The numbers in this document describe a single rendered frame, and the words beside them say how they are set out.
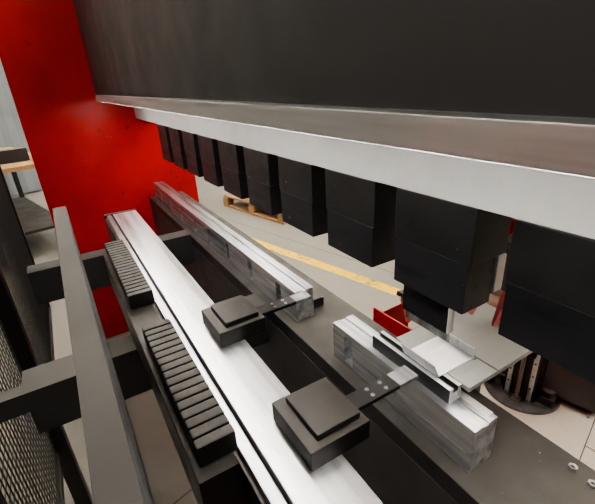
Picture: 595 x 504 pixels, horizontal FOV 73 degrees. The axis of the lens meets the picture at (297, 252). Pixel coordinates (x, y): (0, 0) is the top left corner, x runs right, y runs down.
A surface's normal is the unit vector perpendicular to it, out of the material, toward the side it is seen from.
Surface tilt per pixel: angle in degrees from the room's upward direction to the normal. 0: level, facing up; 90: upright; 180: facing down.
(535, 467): 0
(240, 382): 0
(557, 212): 90
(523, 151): 90
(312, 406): 0
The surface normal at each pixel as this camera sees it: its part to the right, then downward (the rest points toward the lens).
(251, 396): -0.06, -0.91
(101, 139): 0.52, 0.32
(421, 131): -0.85, 0.25
